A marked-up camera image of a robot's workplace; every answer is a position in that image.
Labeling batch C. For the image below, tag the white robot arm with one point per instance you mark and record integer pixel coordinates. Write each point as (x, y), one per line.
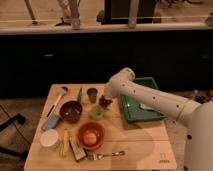
(196, 117)

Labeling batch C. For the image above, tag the dark brown paper cup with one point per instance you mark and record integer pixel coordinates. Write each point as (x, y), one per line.
(92, 94)

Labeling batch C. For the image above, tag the small green cup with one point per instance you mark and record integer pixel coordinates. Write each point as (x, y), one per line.
(96, 112)

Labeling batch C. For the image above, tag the green chili pepper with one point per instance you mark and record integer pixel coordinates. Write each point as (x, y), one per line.
(79, 96)

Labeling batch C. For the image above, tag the green plastic tray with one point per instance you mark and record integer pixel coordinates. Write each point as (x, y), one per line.
(138, 112)

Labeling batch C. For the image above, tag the orange bowl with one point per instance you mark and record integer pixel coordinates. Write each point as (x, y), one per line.
(91, 127)

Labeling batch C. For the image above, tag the dark red bowl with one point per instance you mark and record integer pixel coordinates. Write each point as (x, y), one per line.
(71, 111)

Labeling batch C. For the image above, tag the orange fruit in bowl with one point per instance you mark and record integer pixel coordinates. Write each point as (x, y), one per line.
(89, 139)

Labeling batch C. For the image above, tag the yellow corn cob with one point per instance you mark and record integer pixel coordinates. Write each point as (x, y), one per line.
(65, 143)

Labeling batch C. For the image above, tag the silver metal fork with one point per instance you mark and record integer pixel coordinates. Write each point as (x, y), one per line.
(97, 156)

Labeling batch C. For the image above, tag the brown rectangular block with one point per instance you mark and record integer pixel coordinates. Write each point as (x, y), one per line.
(78, 151)

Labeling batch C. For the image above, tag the white round container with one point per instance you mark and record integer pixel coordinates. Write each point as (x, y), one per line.
(50, 139)

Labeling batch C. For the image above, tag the black handled knife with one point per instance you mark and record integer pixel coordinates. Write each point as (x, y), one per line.
(50, 111)

